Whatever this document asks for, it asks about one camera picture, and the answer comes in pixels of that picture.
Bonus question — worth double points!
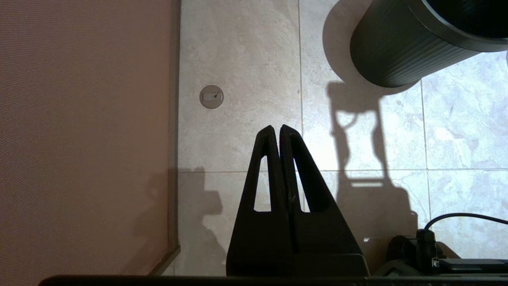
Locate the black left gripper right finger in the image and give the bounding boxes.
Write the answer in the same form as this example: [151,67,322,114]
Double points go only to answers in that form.
[279,124,369,276]

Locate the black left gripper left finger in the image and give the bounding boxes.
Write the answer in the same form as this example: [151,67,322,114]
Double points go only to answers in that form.
[226,126,295,276]

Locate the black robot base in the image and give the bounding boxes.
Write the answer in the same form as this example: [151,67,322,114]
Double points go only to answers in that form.
[373,228,508,277]

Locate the black round trash bin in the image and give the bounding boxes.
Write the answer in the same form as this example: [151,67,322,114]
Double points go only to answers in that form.
[349,0,508,88]

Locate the round metal floor plate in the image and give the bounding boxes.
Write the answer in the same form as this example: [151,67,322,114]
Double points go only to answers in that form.
[199,85,225,109]

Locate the black base cable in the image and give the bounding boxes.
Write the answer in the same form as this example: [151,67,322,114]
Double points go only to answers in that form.
[424,213,508,232]

